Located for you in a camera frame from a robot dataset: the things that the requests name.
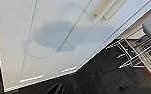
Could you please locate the white wire rack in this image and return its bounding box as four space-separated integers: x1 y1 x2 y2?
105 34 151 70

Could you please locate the white wardrobe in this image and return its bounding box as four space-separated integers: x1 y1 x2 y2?
0 0 151 93

